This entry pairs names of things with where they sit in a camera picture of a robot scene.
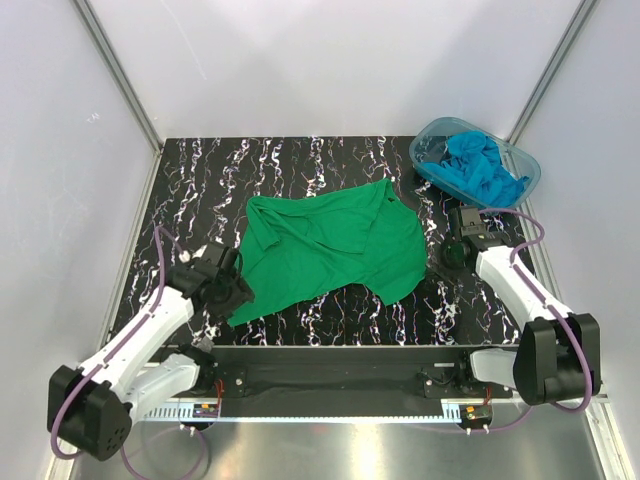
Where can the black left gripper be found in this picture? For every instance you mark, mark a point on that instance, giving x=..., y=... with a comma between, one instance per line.
x=240, y=295

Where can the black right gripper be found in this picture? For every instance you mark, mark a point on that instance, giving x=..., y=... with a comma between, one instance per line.
x=451, y=242

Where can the green t shirt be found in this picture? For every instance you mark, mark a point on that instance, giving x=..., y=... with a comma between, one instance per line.
x=295, y=250

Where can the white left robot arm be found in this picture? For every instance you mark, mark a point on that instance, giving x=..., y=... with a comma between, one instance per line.
x=94, y=406

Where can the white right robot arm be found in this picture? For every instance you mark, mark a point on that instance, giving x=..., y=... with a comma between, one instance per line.
x=558, y=358

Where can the blue t shirt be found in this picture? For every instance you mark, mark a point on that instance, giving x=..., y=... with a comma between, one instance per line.
x=473, y=166

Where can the clear blue plastic bin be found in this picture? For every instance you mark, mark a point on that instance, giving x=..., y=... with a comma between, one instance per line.
x=430, y=146

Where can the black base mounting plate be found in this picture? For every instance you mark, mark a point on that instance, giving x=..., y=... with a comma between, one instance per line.
x=387, y=379

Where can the white slotted cable duct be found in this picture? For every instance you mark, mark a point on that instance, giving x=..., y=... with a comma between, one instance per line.
x=430, y=412

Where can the left aluminium corner post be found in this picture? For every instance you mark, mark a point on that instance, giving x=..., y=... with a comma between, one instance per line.
x=108, y=54

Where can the aluminium corner post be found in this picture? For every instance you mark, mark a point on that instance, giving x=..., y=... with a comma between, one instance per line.
x=108, y=54
x=570, y=35

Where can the aluminium front frame rail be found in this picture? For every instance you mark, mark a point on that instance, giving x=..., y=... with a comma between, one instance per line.
x=542, y=443

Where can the right aluminium corner post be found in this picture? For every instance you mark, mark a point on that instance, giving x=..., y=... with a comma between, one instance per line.
x=570, y=35

